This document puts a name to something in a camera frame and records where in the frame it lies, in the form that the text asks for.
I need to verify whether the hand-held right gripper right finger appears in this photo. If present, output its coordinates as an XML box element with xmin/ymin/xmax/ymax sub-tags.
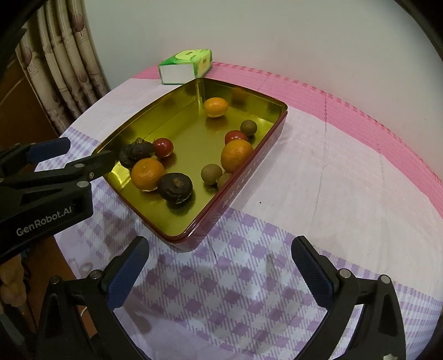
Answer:
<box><xmin>291</xmin><ymin>236</ymin><xmax>406</xmax><ymax>360</ymax></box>

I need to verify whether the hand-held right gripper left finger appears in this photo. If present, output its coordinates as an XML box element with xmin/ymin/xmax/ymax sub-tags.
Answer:
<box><xmin>35</xmin><ymin>236</ymin><xmax>150</xmax><ymax>360</ymax></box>

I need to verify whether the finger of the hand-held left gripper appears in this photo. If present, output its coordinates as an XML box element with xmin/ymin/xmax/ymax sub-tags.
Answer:
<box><xmin>0</xmin><ymin>137</ymin><xmax>71</xmax><ymax>174</ymax></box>
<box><xmin>0</xmin><ymin>150</ymin><xmax>116</xmax><ymax>189</ymax></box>

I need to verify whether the dark brown round fruit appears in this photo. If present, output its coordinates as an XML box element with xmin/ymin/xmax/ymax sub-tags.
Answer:
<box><xmin>119</xmin><ymin>145</ymin><xmax>139</xmax><ymax>169</ymax></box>
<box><xmin>158</xmin><ymin>172</ymin><xmax>193</xmax><ymax>204</ymax></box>
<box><xmin>133</xmin><ymin>138</ymin><xmax>156</xmax><ymax>160</ymax></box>

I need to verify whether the small orange mandarin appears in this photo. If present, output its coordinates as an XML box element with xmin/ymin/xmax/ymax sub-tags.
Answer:
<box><xmin>204</xmin><ymin>97</ymin><xmax>229</xmax><ymax>119</ymax></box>
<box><xmin>131</xmin><ymin>158</ymin><xmax>165</xmax><ymax>191</ymax></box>

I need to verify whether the small red tomato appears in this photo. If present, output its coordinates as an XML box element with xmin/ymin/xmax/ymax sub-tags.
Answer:
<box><xmin>153</xmin><ymin>138</ymin><xmax>174</xmax><ymax>158</ymax></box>
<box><xmin>224</xmin><ymin>130</ymin><xmax>249</xmax><ymax>145</ymax></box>

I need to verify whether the maroon and gold tin box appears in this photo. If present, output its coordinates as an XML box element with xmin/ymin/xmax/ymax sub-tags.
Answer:
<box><xmin>92</xmin><ymin>78</ymin><xmax>289</xmax><ymax>253</ymax></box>

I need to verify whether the large orange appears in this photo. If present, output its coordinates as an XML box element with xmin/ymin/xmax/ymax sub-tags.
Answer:
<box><xmin>220</xmin><ymin>139</ymin><xmax>254</xmax><ymax>173</ymax></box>

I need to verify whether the person's left hand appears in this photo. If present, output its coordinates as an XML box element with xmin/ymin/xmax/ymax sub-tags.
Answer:
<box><xmin>0</xmin><ymin>254</ymin><xmax>26</xmax><ymax>307</ymax></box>

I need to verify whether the brown wooden panel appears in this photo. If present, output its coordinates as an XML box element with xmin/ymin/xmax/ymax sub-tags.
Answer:
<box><xmin>0</xmin><ymin>59</ymin><xmax>70</xmax><ymax>153</ymax></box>

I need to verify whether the beige patterned curtain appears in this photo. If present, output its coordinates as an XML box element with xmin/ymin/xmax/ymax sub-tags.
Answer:
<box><xmin>16</xmin><ymin>0</ymin><xmax>111</xmax><ymax>135</ymax></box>

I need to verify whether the green and white tissue box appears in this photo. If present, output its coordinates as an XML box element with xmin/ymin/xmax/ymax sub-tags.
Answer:
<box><xmin>158</xmin><ymin>49</ymin><xmax>213</xmax><ymax>85</ymax></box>

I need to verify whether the pink foam mat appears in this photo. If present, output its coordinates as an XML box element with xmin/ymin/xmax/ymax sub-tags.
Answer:
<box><xmin>133</xmin><ymin>61</ymin><xmax>443</xmax><ymax>218</ymax></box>

